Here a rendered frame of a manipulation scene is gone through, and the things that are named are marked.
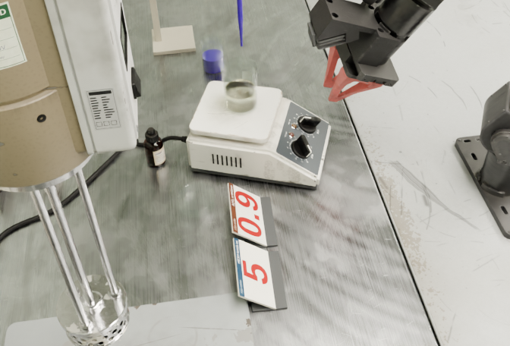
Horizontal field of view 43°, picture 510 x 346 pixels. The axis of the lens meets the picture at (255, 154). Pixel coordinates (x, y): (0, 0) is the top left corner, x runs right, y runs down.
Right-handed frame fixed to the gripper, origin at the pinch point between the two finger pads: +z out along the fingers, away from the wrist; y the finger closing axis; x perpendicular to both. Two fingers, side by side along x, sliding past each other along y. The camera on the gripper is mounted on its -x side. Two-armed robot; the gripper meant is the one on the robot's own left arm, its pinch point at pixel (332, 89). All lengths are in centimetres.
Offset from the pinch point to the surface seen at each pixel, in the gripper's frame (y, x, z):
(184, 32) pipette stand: -34.0, -6.2, 26.3
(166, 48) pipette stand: -29.6, -10.4, 27.1
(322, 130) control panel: 0.7, 3.5, 8.4
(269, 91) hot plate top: -5.3, -4.8, 8.2
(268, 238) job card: 17.5, -8.3, 13.0
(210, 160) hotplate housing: 3.2, -13.0, 15.9
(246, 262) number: 21.9, -13.8, 11.4
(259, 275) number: 23.5, -12.0, 11.6
